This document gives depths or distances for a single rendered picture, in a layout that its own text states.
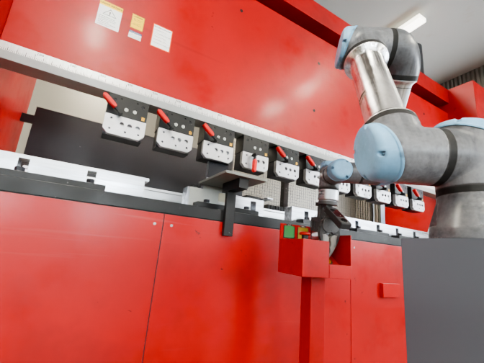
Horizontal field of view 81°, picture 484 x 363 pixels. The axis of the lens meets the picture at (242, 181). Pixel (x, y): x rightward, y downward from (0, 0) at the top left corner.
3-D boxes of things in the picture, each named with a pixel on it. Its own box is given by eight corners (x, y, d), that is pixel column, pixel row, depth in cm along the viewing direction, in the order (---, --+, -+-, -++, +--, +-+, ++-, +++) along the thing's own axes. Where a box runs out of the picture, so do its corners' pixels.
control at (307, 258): (302, 276, 90) (303, 220, 94) (277, 271, 104) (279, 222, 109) (351, 279, 97) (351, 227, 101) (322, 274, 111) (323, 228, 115)
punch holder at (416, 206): (413, 209, 198) (411, 186, 202) (401, 210, 205) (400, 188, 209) (424, 212, 205) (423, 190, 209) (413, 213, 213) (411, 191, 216)
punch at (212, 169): (207, 181, 126) (209, 160, 128) (204, 181, 128) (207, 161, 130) (226, 185, 131) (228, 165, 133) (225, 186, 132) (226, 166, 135)
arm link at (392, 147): (468, 159, 48) (392, 19, 81) (378, 153, 49) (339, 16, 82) (430, 199, 58) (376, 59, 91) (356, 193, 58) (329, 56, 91)
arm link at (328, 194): (343, 191, 106) (325, 187, 103) (342, 203, 106) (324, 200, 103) (330, 192, 113) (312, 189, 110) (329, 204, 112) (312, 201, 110)
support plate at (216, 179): (225, 172, 101) (225, 169, 101) (198, 184, 123) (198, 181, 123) (266, 181, 109) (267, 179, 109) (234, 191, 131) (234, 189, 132)
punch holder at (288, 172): (275, 174, 142) (277, 144, 146) (266, 178, 149) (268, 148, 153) (298, 180, 149) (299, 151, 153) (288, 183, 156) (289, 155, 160)
